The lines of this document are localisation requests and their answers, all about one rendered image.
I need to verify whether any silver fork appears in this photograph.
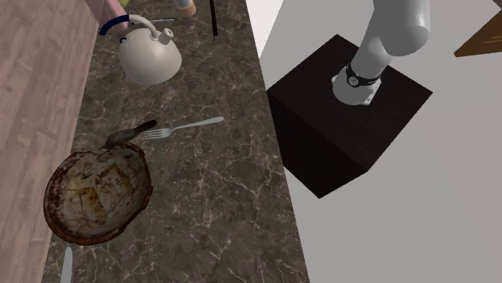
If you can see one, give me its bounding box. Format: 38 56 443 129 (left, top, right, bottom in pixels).
142 116 225 140

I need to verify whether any dark robot stand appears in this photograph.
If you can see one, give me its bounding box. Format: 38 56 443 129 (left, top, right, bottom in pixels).
265 34 434 199

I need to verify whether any dark grey spoon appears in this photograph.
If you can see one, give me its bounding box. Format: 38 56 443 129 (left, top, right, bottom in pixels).
99 119 158 150

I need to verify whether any black stick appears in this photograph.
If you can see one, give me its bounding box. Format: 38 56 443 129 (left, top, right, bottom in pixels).
209 0 219 41

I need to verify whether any rusty brown and cream bowl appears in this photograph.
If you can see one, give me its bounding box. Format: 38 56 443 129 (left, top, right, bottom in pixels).
43 141 154 246

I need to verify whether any pink box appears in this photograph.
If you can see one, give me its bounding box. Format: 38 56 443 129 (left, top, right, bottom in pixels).
87 0 130 35

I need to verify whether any silver knife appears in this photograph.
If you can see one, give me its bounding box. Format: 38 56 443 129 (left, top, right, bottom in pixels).
60 246 74 283

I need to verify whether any brown wooden furniture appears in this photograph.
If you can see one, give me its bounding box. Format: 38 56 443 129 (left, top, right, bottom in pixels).
453 10 502 58

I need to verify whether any white kettle with blue handle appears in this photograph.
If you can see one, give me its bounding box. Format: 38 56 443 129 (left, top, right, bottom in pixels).
99 14 183 86

